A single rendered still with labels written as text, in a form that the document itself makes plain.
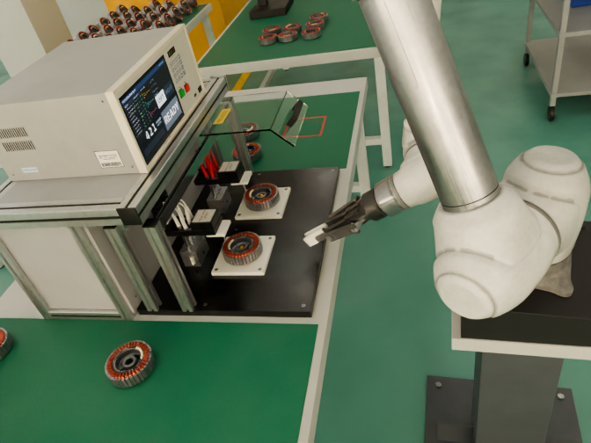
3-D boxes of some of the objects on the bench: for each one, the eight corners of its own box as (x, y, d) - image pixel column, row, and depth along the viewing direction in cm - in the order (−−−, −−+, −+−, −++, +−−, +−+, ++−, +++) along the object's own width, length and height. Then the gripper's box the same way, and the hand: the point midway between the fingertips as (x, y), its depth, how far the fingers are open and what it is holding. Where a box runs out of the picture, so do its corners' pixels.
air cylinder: (231, 199, 164) (227, 185, 161) (225, 213, 158) (221, 199, 155) (217, 199, 165) (213, 186, 162) (210, 214, 160) (206, 199, 156)
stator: (266, 158, 185) (264, 149, 183) (238, 169, 183) (236, 160, 180) (257, 146, 193) (255, 138, 191) (230, 156, 191) (228, 148, 189)
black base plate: (339, 171, 169) (339, 166, 168) (311, 317, 121) (310, 311, 119) (212, 178, 181) (210, 174, 179) (139, 315, 132) (136, 308, 131)
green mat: (318, 324, 119) (318, 323, 118) (259, 653, 72) (259, 653, 72) (-4, 317, 142) (-4, 317, 142) (-202, 562, 96) (-203, 562, 96)
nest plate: (275, 238, 144) (274, 235, 143) (264, 275, 132) (263, 272, 131) (227, 239, 147) (226, 236, 147) (212, 275, 136) (210, 272, 135)
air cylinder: (209, 248, 146) (204, 234, 142) (201, 266, 140) (195, 251, 137) (193, 249, 147) (187, 234, 144) (185, 266, 141) (178, 251, 138)
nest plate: (290, 190, 162) (290, 186, 161) (281, 218, 151) (280, 215, 150) (247, 192, 166) (246, 189, 165) (235, 220, 154) (234, 217, 154)
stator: (266, 239, 142) (264, 229, 140) (259, 266, 133) (255, 257, 131) (229, 240, 145) (227, 230, 142) (219, 267, 136) (215, 257, 134)
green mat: (360, 91, 216) (360, 90, 216) (346, 168, 170) (346, 167, 170) (164, 110, 240) (164, 110, 240) (106, 182, 194) (106, 182, 193)
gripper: (390, 229, 115) (311, 267, 128) (391, 193, 126) (319, 231, 139) (371, 208, 112) (293, 249, 125) (375, 173, 123) (302, 214, 136)
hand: (317, 235), depth 130 cm, fingers closed
